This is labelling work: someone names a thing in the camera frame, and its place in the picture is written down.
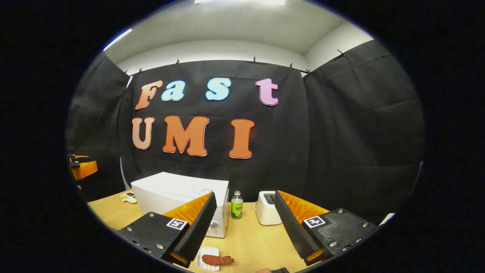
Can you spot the small white tray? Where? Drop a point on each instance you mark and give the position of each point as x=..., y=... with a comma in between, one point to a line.
x=206, y=251

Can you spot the white toaster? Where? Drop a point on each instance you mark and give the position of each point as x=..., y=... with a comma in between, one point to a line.
x=265, y=212

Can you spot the white microwave oven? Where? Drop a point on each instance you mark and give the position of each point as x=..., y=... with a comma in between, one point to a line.
x=166, y=189

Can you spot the black backdrop cloth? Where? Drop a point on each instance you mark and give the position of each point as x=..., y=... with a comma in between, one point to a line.
x=341, y=132

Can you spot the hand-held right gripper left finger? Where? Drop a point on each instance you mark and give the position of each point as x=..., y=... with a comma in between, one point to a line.
x=201, y=223

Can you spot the long ceiling light strip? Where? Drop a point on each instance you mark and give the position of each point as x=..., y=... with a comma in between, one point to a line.
x=117, y=39

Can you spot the white divided snack dish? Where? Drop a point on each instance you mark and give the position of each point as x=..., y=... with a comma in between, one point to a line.
x=129, y=197

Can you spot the reddish brown meat piece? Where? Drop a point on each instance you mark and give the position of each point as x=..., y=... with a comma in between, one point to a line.
x=216, y=259

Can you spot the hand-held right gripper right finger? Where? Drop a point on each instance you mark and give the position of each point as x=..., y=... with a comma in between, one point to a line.
x=291, y=223

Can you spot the green label drink bottle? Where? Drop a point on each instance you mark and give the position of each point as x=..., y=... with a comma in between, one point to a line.
x=237, y=208

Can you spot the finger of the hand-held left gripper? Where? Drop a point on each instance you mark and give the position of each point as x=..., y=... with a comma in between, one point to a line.
x=77, y=156
x=86, y=170

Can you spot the ceiling light panel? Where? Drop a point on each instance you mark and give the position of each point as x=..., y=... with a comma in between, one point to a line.
x=242, y=1

